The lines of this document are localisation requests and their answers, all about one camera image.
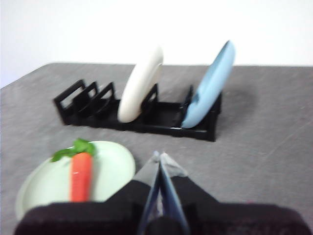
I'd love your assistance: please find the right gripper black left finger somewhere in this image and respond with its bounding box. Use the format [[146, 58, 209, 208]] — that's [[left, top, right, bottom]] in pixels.
[[105, 150, 161, 235]]

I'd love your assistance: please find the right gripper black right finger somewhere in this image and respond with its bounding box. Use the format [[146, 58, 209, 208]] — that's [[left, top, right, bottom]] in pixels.
[[160, 151, 219, 235]]

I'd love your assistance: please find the green plate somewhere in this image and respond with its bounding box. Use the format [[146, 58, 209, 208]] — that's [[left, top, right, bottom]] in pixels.
[[15, 141, 136, 221]]

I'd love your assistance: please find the orange carrot with green leaves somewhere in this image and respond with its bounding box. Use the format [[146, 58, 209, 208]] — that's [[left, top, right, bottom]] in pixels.
[[50, 138, 96, 203]]

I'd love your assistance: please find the black plate rack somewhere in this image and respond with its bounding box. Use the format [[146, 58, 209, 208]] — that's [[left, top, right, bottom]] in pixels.
[[53, 78, 224, 142]]

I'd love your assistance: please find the beige plate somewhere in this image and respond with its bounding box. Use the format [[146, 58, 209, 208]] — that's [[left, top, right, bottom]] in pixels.
[[117, 45, 164, 123]]

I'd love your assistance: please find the blue plate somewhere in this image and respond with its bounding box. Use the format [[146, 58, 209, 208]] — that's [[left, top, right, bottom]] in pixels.
[[182, 40, 237, 129]]

